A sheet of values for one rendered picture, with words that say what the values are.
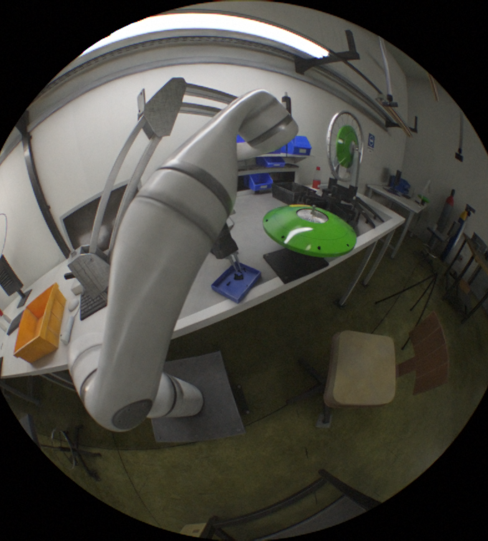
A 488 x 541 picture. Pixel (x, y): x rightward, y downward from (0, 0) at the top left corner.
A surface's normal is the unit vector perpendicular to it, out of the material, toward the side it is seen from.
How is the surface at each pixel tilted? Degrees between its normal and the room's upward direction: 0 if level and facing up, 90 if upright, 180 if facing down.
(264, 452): 0
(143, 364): 86
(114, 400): 70
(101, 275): 90
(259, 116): 100
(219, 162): 65
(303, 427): 0
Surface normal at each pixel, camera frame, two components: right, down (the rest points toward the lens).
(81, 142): 0.44, 0.61
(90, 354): 0.15, -0.91
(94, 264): 0.72, 0.45
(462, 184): -0.90, 0.34
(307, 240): -0.21, -0.41
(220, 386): -0.05, -0.72
